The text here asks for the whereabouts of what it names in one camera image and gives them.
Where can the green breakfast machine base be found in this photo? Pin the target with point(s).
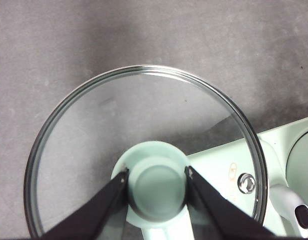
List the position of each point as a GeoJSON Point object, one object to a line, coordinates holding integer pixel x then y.
{"type": "Point", "coordinates": [301, 123]}

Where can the green griddle cover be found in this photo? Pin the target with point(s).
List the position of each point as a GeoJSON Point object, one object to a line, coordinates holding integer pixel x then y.
{"type": "Point", "coordinates": [213, 170]}

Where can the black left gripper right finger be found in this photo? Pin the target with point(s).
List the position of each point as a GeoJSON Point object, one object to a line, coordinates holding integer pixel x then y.
{"type": "Point", "coordinates": [219, 215]}

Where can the glass lid with green knob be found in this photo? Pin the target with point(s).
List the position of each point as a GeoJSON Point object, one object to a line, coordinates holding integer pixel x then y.
{"type": "Point", "coordinates": [156, 185]}

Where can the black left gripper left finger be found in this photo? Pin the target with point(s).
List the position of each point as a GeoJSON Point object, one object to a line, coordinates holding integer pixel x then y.
{"type": "Point", "coordinates": [93, 215]}

